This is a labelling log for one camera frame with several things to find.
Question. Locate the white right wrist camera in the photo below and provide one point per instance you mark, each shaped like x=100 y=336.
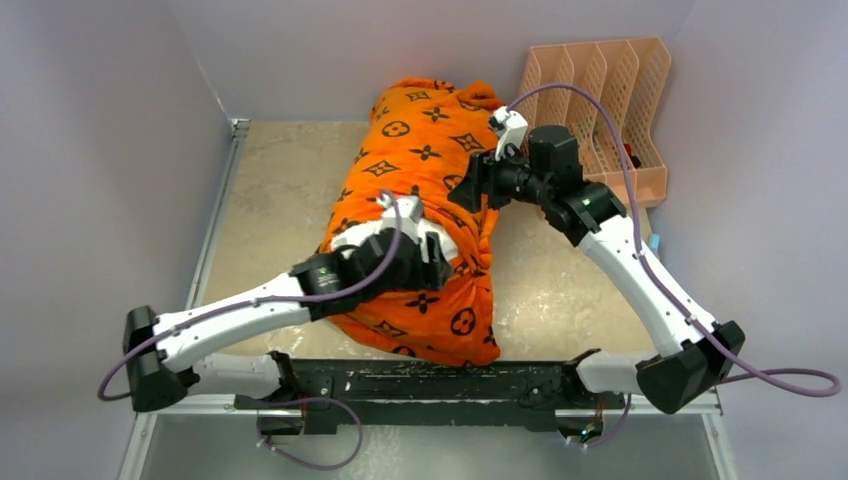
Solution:
x=510 y=127

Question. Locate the light blue glue stick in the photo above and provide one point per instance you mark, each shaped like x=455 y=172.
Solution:
x=653 y=243

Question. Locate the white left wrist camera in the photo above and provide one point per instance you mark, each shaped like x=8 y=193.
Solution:
x=402 y=214

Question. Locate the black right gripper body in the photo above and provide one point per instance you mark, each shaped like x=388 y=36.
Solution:
x=512 y=180

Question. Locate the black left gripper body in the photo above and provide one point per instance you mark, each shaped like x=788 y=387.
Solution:
x=417 y=274

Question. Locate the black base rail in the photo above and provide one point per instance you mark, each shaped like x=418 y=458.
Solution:
x=539 y=396

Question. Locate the red black round object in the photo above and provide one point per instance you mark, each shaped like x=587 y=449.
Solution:
x=634 y=159

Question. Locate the orange patterned pillowcase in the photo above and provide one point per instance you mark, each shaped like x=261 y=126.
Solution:
x=421 y=136

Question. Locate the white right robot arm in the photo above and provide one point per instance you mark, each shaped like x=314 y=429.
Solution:
x=684 y=363

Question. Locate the pink desk file organizer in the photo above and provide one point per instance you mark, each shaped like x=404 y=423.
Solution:
x=606 y=93

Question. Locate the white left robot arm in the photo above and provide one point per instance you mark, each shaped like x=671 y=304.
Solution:
x=168 y=357

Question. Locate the white pillow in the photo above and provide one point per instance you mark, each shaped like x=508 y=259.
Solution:
x=356 y=236

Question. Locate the aluminium frame rails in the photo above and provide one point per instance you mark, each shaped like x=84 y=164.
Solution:
x=171 y=356

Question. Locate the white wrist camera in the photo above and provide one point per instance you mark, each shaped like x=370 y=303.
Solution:
x=402 y=214
x=510 y=127

